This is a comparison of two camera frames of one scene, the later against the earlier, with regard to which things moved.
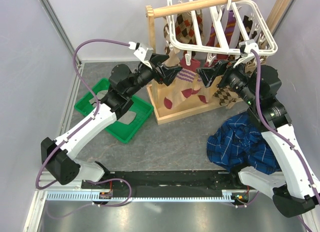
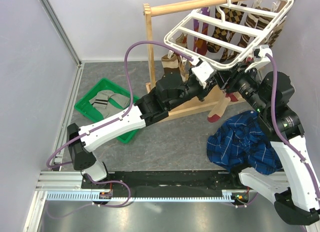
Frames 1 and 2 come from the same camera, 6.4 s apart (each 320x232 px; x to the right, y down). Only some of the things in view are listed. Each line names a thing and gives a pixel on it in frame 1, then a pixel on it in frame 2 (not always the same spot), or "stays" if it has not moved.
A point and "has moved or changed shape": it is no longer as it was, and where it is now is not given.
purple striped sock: x=229 y=27 to x=200 y=45
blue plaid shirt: x=238 y=140 stays
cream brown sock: x=173 y=59 to x=263 y=21
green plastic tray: x=123 y=132 stays
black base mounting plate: x=169 y=181 stays
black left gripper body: x=145 y=74 to x=193 y=90
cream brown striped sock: x=167 y=35 to x=258 y=22
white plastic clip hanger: x=218 y=24 has moved or changed shape
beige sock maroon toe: x=172 y=92 has moved or changed shape
